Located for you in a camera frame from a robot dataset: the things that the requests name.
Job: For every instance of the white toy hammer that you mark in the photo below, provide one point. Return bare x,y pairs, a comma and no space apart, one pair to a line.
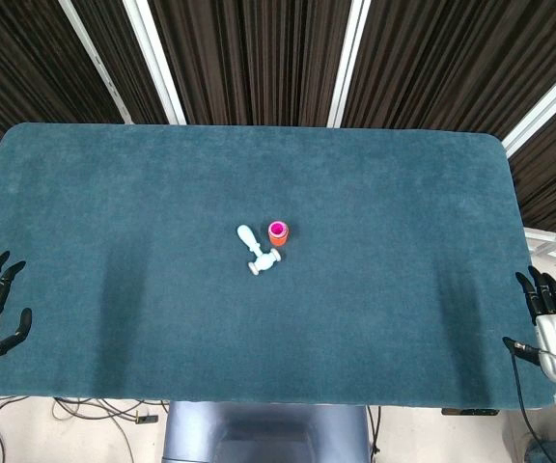
258,251

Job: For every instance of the flat black device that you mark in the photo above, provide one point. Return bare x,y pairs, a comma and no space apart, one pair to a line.
471,412

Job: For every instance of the black and gold plug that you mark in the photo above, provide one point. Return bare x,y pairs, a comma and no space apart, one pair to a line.
145,418

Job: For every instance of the teal velvet table mat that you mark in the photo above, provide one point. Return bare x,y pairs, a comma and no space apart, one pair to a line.
258,313

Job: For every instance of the blue-grey robot torso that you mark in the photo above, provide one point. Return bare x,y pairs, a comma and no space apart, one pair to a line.
266,434

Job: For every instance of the orange cylinder with pink top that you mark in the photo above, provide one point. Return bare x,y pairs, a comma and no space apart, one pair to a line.
278,233

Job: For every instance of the dark brown pleated curtain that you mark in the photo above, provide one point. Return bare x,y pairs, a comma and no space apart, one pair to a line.
258,58

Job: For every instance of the white frame bars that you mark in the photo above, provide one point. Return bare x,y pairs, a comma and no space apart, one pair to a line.
555,248

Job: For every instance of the wide white frame post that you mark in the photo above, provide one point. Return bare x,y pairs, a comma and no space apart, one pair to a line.
349,62
548,106
155,60

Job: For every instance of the thin white frame post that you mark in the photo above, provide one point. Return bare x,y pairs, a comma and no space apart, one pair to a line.
95,60

